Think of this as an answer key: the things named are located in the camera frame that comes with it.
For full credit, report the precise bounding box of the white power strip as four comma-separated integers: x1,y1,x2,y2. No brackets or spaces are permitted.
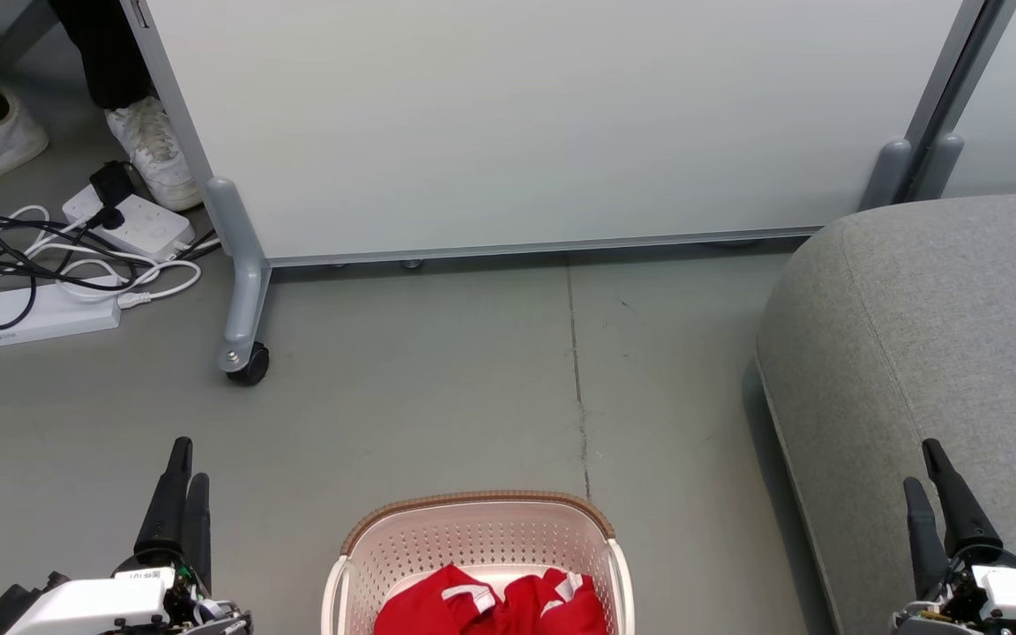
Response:
63,183,196,262

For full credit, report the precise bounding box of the short grey partition foot bracket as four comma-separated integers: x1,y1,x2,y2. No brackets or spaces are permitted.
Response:
861,138,915,213
914,132,966,202

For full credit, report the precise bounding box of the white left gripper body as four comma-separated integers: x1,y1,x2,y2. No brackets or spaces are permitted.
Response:
5,549,253,635

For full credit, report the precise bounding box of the long grey partition foot bracket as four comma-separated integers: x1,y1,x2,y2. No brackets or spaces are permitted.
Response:
204,176,273,376

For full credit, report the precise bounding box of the white partition panel grey frame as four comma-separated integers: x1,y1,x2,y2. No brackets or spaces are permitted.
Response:
120,0,1016,268

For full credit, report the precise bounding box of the black caster wheel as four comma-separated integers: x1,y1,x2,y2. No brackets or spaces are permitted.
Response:
226,342,271,386

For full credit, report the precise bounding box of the flat white power box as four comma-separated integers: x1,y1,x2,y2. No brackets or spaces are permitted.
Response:
0,277,122,347

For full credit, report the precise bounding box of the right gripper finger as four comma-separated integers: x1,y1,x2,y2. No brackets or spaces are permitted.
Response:
903,476,950,602
923,437,1004,559

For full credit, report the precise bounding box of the narrow white partition panel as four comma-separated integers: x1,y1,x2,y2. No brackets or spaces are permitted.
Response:
940,0,1016,200

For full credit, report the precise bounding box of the grey fabric sofa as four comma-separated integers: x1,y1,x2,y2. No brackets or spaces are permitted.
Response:
755,192,1016,635

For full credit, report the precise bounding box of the white cable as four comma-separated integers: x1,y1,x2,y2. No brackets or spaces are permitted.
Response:
0,205,203,325

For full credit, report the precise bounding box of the black plug adapter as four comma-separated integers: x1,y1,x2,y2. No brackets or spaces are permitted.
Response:
88,161,135,211

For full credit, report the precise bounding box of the white perforated laundry basket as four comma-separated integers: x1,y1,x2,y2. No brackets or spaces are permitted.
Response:
321,490,635,635

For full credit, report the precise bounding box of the grey desk leg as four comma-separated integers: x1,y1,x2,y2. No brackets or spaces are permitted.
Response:
0,0,61,85

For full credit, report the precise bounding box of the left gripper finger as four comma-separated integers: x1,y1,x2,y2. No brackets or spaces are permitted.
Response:
133,437,194,567
182,474,213,588

